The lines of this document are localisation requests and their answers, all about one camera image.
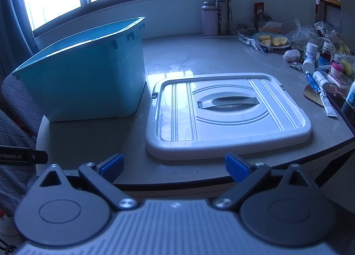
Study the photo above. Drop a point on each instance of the clear plastic wrapped packet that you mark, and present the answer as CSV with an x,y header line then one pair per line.
x,y
249,40

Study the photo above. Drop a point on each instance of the gold foil card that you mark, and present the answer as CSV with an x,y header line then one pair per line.
x,y
310,95

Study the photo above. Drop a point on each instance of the pink case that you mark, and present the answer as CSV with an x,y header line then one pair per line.
x,y
339,81

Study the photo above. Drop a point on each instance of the white blue label bottle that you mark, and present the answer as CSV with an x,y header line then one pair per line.
x,y
311,52

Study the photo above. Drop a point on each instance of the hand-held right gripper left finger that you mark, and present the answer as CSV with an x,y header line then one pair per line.
x,y
112,164

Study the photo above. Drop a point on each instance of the pink cap jar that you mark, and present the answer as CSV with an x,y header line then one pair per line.
x,y
336,68

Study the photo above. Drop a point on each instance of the clear plastic bag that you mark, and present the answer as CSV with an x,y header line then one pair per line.
x,y
302,33

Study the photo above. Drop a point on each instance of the steel thermos flask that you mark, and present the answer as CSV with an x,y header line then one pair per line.
x,y
222,13

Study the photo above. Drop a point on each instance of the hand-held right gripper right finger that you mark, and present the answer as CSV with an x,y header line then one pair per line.
x,y
235,167

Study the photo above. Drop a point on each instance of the dark curtain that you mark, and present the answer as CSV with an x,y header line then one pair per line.
x,y
11,21

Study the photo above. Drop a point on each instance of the pink water bottle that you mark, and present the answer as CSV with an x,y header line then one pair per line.
x,y
210,21

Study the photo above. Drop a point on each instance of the apple slice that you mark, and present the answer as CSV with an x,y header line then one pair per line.
x,y
265,41
279,41

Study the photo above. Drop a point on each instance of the patterned plate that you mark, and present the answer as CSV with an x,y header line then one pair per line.
x,y
256,37

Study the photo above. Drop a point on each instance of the blue white ointment tube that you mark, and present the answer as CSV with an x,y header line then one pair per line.
x,y
323,99

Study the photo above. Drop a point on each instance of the grey desktop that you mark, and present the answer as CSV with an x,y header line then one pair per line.
x,y
194,55

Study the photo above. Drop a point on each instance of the white plastic bin lid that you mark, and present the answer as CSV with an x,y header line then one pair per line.
x,y
230,132

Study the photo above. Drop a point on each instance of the teal plastic storage bin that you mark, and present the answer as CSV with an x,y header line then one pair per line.
x,y
91,77

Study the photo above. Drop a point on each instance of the grey patterned chair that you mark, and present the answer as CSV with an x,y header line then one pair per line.
x,y
16,121

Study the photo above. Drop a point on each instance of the white squat bottle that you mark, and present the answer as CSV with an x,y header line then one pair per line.
x,y
291,55

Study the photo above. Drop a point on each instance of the white pill bottle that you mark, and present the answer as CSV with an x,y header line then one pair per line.
x,y
308,65

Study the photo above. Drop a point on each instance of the orange box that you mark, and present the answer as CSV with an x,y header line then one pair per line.
x,y
273,26

